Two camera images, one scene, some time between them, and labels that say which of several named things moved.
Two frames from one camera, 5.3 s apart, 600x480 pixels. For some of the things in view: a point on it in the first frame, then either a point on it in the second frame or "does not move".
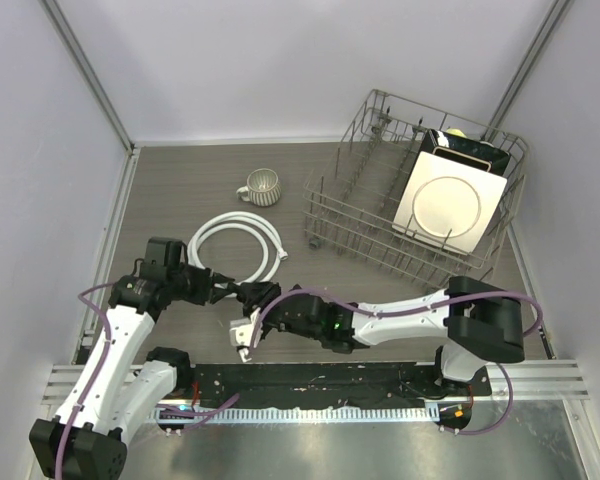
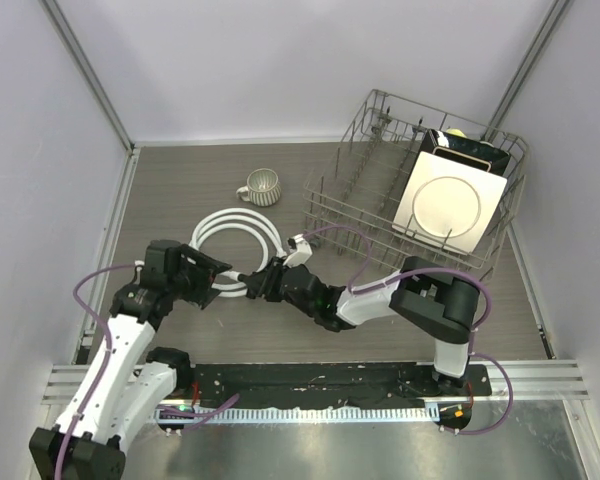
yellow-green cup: x=456 y=132 does not move
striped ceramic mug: x=263 y=188 does not move
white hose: x=240 y=220 does not move
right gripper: x=259 y=295 → x=265 y=282
